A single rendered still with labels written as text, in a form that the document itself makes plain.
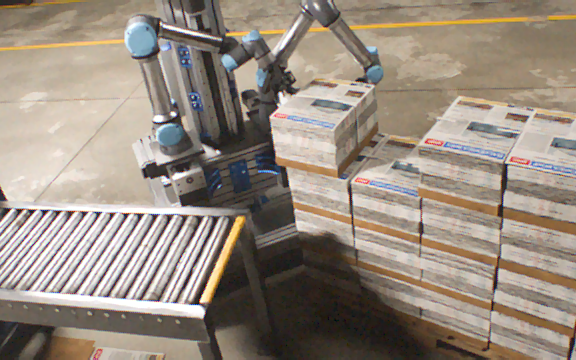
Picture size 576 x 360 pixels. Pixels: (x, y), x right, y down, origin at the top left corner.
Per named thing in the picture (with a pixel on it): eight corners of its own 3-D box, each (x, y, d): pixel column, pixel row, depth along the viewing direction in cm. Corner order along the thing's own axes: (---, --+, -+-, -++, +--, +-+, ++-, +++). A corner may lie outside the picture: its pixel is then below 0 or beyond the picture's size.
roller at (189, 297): (233, 224, 223) (230, 214, 220) (191, 317, 186) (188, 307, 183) (221, 223, 224) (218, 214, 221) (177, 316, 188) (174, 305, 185)
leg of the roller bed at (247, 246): (279, 341, 267) (255, 231, 228) (277, 351, 263) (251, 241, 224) (268, 340, 269) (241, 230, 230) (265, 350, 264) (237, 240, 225)
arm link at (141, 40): (184, 129, 255) (150, 11, 224) (188, 146, 243) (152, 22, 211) (158, 136, 254) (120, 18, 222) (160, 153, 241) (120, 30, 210)
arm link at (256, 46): (239, 39, 237) (257, 27, 236) (254, 61, 239) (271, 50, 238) (239, 39, 229) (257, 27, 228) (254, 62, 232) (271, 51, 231)
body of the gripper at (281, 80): (288, 90, 233) (272, 64, 230) (274, 96, 239) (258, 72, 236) (298, 81, 238) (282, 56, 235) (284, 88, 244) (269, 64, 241)
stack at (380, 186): (345, 255, 308) (331, 120, 260) (580, 331, 246) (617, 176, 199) (308, 304, 283) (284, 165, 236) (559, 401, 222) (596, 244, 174)
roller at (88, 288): (143, 220, 233) (139, 211, 230) (88, 307, 197) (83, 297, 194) (132, 220, 235) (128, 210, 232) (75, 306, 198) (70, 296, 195)
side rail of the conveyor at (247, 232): (255, 231, 228) (250, 207, 221) (251, 240, 224) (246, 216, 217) (-18, 219, 265) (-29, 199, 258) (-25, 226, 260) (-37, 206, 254)
